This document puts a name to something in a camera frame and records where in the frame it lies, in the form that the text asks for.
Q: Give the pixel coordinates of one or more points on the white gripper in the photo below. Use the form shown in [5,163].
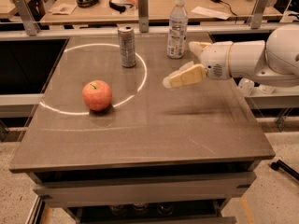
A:
[215,61]

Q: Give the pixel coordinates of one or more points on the silver redbull can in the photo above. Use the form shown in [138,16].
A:
[126,36]

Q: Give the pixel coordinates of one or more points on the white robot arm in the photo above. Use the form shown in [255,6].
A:
[273,62]

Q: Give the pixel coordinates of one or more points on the red apple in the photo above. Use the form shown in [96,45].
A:
[97,95]

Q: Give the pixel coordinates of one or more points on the clear plastic water bottle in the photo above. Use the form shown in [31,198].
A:
[177,31]

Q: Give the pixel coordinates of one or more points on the white paper sheet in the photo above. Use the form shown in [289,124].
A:
[210,13]

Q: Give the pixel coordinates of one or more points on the black sunglasses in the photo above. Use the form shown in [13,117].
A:
[119,7]

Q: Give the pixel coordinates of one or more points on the grey drawer front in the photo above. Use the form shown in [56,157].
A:
[158,189]

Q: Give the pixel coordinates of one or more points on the black chair base leg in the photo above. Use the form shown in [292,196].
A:
[276,165]

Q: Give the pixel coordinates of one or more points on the small paper card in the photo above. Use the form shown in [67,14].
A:
[63,9]

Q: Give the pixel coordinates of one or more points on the middle metal bracket post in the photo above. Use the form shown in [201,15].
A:
[143,16]

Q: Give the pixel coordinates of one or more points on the metal bracket post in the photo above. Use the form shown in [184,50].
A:
[256,18]
[29,23]
[143,16]

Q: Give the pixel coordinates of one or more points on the right metal bracket post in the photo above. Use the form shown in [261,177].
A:
[256,18]

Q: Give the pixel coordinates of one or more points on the left metal bracket post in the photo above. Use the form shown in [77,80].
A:
[29,23]

